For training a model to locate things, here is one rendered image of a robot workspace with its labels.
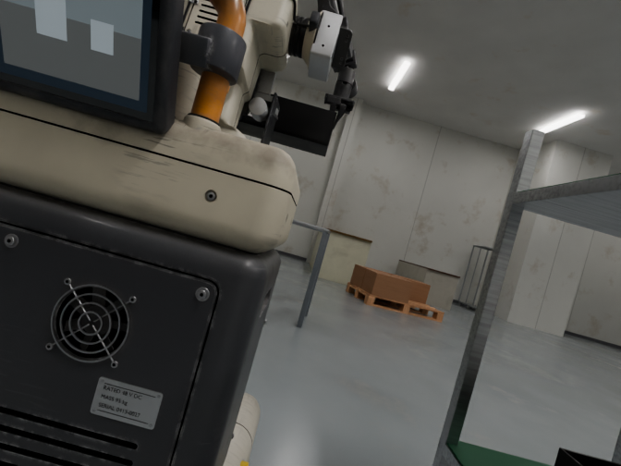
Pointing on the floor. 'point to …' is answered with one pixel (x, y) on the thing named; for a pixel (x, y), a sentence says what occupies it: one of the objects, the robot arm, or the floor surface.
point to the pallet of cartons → (392, 292)
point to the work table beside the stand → (312, 268)
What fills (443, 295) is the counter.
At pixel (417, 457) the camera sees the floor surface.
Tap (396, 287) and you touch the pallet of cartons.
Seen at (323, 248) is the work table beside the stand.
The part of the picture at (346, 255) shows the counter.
